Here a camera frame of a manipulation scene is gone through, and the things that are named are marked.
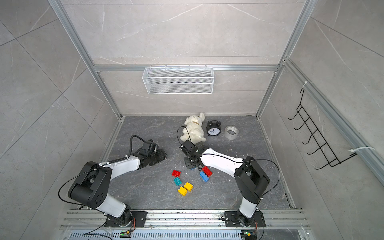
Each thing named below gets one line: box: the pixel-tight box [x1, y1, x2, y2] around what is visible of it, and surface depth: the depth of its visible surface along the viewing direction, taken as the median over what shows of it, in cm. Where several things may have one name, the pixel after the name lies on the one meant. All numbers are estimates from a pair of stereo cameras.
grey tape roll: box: [224, 125, 239, 140], surface depth 109 cm
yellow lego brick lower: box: [178, 186, 188, 197], surface depth 82 cm
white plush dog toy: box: [180, 112, 207, 144], surface depth 105 cm
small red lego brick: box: [172, 170, 181, 177], surface depth 90 cm
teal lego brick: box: [173, 177, 183, 186], surface depth 87 cm
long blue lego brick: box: [199, 171, 209, 183], surface depth 87 cm
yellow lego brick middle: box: [184, 182, 193, 192], surface depth 84 cm
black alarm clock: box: [206, 120, 222, 136], surface depth 103 cm
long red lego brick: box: [201, 166, 213, 178], surface depth 90 cm
